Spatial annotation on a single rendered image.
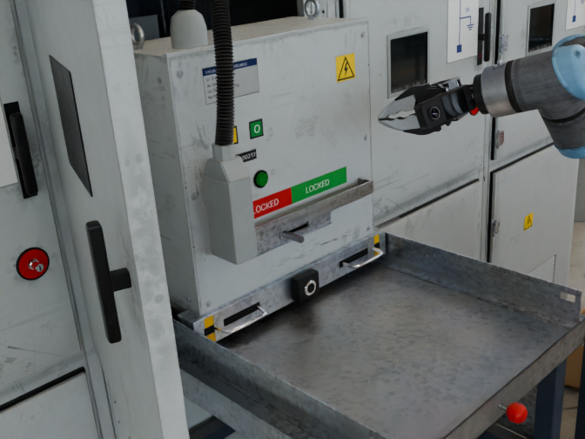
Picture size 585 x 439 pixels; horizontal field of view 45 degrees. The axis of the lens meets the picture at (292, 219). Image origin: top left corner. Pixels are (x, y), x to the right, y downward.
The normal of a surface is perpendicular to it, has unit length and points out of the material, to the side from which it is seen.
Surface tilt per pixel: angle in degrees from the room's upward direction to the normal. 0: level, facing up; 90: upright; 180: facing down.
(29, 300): 90
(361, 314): 0
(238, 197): 90
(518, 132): 90
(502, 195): 90
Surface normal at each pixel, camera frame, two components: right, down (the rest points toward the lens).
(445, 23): 0.69, 0.22
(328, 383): -0.07, -0.93
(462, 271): -0.72, 0.30
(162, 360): 0.43, 0.31
